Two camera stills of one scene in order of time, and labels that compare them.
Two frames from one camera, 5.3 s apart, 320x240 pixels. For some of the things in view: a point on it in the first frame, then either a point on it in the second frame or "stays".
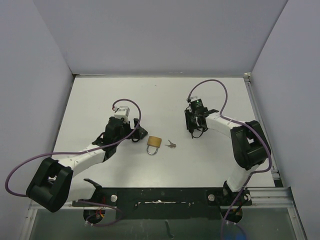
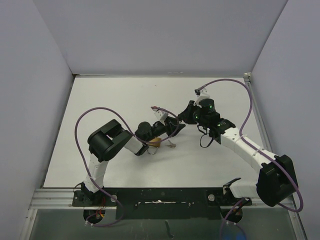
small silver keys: [172, 145] stays
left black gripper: [137, 134] to [175, 122]
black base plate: [139, 203] stays
